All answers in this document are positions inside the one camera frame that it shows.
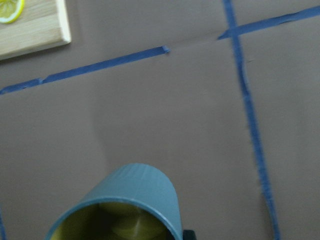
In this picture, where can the lemon slice one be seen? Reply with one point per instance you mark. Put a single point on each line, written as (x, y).
(10, 10)

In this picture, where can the teal mug yellow inside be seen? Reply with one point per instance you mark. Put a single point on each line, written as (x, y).
(135, 202)

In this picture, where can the wooden cutting board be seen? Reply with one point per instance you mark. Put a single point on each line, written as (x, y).
(43, 24)

